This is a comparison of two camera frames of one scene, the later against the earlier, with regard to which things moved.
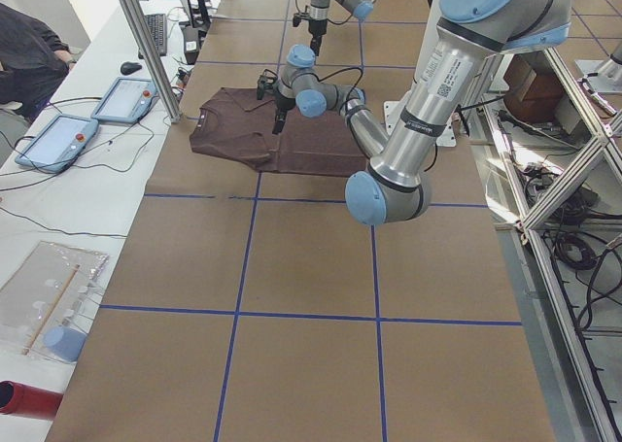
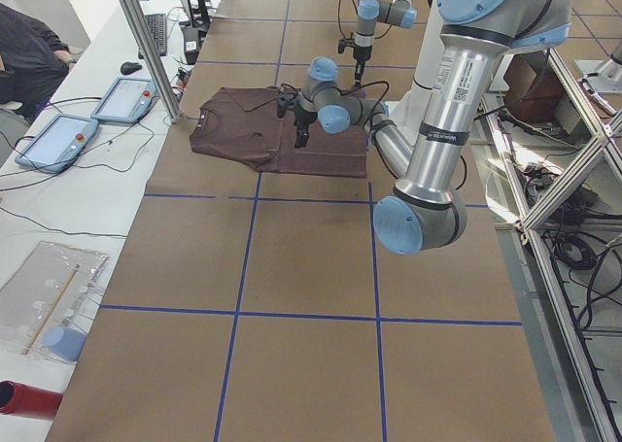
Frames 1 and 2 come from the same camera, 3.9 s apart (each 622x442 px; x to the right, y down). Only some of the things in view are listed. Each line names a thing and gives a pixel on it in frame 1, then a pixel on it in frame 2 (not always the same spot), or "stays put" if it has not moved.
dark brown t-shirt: (234, 119) stays put
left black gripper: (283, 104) -> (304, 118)
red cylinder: (25, 400) stays put
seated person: (34, 62) stays put
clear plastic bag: (47, 303) stays put
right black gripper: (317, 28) -> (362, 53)
